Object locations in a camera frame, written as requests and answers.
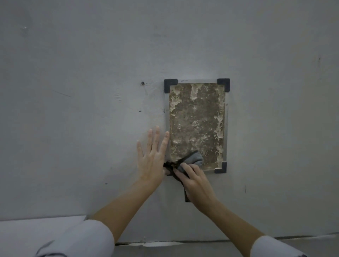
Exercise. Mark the person's right hand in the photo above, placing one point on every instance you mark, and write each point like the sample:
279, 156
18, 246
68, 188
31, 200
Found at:
197, 186

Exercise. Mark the person's left hand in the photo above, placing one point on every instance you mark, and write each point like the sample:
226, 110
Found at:
151, 165

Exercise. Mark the person's right thumb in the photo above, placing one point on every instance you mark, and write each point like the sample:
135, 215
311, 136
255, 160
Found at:
180, 176

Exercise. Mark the person's left little finger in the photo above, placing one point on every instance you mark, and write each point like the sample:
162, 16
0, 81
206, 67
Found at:
139, 149

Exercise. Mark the person's left middle finger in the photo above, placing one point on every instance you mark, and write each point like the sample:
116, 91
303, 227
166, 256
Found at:
157, 139

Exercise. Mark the person's left thumb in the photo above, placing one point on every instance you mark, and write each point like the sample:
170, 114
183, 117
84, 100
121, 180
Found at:
168, 172

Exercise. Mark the grey cleaning cloth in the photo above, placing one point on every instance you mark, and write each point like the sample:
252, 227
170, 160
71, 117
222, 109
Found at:
194, 158

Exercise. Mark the person's right forearm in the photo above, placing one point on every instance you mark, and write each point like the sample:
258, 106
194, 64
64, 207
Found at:
233, 227

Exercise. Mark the person's left forearm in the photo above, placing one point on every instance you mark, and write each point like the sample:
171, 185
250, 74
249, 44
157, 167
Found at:
124, 205

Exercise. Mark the person's white left sleeve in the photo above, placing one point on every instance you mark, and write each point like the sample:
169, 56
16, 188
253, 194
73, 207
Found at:
82, 239

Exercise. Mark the person's white sleeve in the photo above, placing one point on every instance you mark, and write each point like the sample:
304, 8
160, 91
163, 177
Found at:
82, 239
275, 247

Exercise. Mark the person's white right sleeve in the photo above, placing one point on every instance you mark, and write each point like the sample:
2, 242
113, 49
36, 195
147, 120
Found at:
275, 247

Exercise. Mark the dark grey corner bracket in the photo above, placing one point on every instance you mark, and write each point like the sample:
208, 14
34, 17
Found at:
169, 84
225, 83
222, 169

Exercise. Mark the dirty clear wall panel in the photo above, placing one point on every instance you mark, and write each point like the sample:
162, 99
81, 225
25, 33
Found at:
197, 119

